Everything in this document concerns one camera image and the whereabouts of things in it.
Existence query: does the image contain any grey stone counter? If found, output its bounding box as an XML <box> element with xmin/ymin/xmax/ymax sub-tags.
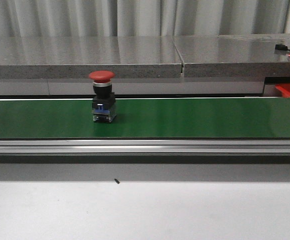
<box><xmin>0</xmin><ymin>33</ymin><xmax>290</xmax><ymax>97</ymax></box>

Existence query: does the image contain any aluminium conveyor frame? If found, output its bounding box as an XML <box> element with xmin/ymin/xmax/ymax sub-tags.
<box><xmin>0</xmin><ymin>139</ymin><xmax>290</xmax><ymax>156</ymax></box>

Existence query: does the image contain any white pleated curtain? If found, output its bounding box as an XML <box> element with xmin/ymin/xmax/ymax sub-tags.
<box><xmin>0</xmin><ymin>0</ymin><xmax>290</xmax><ymax>37</ymax></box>

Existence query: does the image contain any green conveyor belt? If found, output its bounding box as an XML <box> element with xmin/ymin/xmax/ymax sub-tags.
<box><xmin>0</xmin><ymin>97</ymin><xmax>290</xmax><ymax>139</ymax></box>

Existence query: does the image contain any red mushroom push button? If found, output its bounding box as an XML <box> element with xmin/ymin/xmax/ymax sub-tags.
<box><xmin>88</xmin><ymin>70</ymin><xmax>117</xmax><ymax>123</ymax></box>

